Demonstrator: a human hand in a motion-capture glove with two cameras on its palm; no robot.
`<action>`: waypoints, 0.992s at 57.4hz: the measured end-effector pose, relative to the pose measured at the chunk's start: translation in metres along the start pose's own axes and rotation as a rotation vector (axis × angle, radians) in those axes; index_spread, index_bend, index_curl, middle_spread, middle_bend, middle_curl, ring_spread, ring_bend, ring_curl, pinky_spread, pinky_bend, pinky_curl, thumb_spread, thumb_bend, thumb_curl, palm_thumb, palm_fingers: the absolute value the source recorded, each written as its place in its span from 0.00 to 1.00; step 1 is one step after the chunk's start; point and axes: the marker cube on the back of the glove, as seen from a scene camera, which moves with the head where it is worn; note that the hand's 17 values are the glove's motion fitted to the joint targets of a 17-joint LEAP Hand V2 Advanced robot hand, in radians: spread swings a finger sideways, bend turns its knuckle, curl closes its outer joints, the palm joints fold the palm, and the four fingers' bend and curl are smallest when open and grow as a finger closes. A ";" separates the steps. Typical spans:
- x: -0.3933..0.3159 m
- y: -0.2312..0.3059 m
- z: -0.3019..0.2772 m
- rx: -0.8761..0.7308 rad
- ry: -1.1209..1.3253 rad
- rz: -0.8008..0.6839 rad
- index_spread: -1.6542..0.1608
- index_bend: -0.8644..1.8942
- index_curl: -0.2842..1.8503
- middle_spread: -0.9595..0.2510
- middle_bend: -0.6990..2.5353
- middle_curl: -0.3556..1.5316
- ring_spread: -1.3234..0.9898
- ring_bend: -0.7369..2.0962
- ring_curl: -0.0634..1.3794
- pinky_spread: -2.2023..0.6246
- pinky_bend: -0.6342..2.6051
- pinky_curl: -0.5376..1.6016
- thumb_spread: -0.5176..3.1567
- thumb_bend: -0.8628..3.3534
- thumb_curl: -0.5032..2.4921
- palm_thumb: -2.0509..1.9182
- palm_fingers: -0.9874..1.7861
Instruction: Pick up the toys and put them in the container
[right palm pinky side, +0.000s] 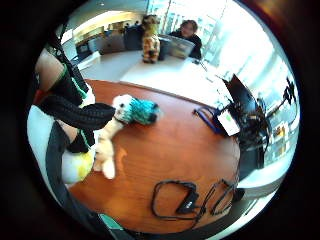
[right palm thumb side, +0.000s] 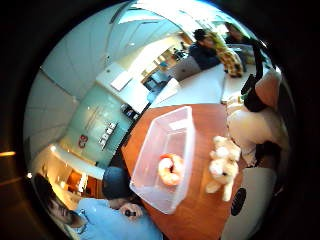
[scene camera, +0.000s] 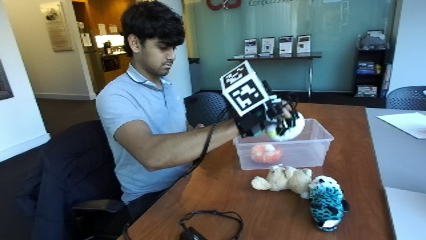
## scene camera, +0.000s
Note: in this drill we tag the standing brochure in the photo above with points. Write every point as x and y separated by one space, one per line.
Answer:
285 45
304 44
250 46
268 45

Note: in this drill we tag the grey mesh chair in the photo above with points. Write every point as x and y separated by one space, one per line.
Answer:
407 97

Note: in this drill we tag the orange and white soft toy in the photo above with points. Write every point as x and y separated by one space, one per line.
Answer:
265 154

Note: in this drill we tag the clear plastic bin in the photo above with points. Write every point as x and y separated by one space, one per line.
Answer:
288 146

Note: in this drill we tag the black mesh chair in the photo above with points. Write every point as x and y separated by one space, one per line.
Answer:
205 107

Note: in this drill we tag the white round soft toy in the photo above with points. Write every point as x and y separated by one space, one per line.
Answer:
290 128

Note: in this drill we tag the beige teddy bear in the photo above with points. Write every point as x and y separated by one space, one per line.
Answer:
284 180

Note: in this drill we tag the teal leopard soft toy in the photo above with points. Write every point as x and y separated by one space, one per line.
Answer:
326 201

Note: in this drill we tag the the person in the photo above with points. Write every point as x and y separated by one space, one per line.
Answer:
141 110

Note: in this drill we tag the white paper sheet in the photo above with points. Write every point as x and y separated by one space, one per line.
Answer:
406 123

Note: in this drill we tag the narrow console table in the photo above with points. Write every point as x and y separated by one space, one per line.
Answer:
277 60

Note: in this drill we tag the dark framed picture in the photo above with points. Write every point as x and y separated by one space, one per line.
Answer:
4 81

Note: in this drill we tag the black bookshelf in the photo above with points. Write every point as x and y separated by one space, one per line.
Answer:
370 71

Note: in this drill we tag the black office chair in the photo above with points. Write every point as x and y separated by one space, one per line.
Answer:
71 180

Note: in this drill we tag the black adapter box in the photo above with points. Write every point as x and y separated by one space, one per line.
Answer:
192 234

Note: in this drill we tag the white marker cube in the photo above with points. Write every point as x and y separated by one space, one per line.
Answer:
242 89

